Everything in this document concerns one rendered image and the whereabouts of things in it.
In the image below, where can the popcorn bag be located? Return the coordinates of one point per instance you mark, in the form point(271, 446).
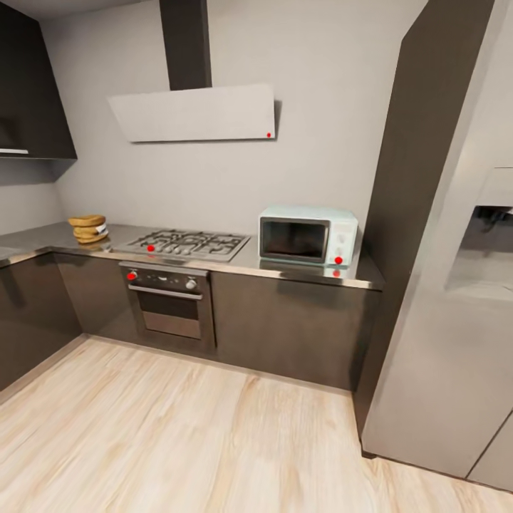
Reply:
point(89, 228)

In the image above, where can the burner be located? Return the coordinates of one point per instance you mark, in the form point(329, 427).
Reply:
point(213, 246)

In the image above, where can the microwave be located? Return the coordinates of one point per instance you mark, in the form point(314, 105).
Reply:
point(320, 235)

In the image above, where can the range hood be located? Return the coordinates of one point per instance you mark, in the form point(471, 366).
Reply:
point(193, 109)

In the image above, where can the fridge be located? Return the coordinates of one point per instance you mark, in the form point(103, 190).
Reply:
point(436, 389)

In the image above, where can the oven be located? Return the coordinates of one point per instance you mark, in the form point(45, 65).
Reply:
point(173, 304)

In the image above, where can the cabinet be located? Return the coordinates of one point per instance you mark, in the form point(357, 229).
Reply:
point(32, 121)

